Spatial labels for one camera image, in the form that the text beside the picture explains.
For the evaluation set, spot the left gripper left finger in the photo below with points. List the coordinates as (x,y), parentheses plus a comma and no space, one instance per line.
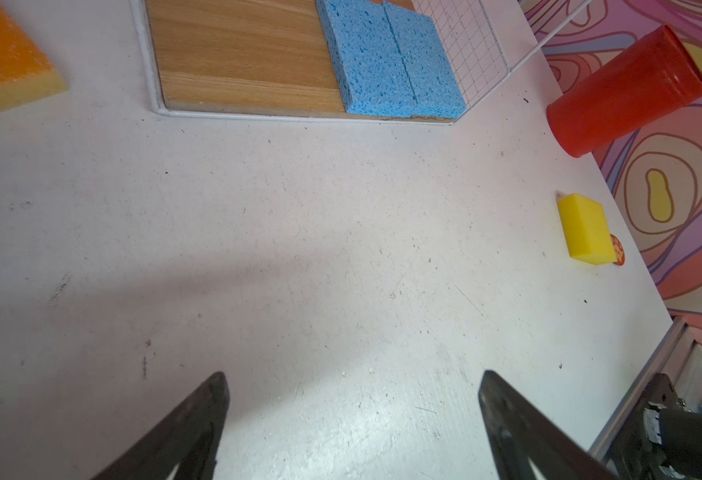
(184,444)

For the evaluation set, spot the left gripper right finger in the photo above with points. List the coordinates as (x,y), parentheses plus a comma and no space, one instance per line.
(525,443)

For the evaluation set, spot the yellow sponge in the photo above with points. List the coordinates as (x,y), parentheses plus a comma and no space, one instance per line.
(586,230)

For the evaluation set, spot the blue sponge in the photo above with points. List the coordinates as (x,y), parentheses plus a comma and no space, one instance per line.
(366,60)
(431,77)

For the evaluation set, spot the white wire wooden shelf rack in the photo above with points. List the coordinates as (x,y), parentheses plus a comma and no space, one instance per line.
(270,60)

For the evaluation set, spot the orange sponge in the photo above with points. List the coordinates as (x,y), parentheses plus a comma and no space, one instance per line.
(26,73)

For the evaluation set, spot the red round sticker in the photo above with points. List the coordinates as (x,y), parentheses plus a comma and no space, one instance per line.
(619,251)

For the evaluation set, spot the red plastic cup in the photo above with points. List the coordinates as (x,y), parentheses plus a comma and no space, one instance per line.
(647,81)

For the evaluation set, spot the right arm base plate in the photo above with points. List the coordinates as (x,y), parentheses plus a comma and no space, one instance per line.
(652,434)

